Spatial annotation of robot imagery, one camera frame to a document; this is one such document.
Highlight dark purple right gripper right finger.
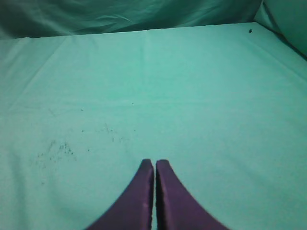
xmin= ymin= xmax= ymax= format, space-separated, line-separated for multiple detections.
xmin=156 ymin=160 xmax=227 ymax=230

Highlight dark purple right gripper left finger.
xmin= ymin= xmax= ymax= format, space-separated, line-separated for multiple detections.
xmin=88 ymin=159 xmax=154 ymax=230

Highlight green table cloth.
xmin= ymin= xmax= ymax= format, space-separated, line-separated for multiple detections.
xmin=0 ymin=23 xmax=307 ymax=230

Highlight green backdrop curtain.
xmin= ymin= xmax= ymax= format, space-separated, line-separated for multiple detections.
xmin=0 ymin=0 xmax=307 ymax=54

